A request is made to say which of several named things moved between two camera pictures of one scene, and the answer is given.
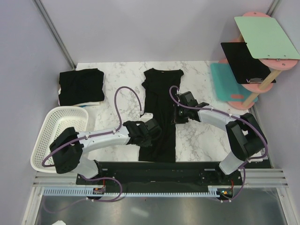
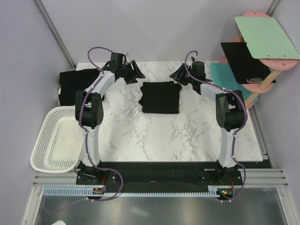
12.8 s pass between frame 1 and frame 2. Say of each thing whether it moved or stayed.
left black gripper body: moved
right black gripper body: moved
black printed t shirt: moved
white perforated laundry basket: stayed
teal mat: stayed
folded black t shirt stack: stayed
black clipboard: stayed
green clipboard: stayed
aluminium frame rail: stayed
